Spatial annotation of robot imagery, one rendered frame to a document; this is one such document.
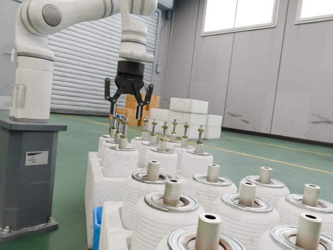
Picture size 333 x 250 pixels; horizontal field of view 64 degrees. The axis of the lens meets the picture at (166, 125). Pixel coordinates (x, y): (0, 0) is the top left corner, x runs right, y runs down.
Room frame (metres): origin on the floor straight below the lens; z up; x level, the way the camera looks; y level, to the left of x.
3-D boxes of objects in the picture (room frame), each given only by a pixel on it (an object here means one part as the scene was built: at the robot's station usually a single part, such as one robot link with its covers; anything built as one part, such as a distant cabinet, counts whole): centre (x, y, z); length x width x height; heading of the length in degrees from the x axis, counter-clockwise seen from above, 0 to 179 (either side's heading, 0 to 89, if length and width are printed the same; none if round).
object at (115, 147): (0.75, 0.12, 0.25); 0.08 x 0.08 x 0.01
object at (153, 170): (0.47, 0.01, 0.26); 0.02 x 0.02 x 0.03
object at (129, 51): (0.74, 0.11, 0.52); 0.11 x 0.09 x 0.06; 20
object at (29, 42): (0.74, 0.38, 0.54); 0.09 x 0.09 x 0.17; 56
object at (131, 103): (4.93, 0.61, 0.45); 0.30 x 0.24 x 0.30; 49
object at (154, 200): (0.36, -0.02, 0.25); 0.08 x 0.08 x 0.01
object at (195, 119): (3.88, -0.29, 0.27); 0.39 x 0.39 x 0.18; 48
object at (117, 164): (0.75, 0.12, 0.16); 0.10 x 0.10 x 0.18
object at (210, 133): (4.17, -0.59, 0.09); 0.39 x 0.39 x 0.18; 50
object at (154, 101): (5.20, 0.38, 0.45); 0.30 x 0.24 x 0.30; 45
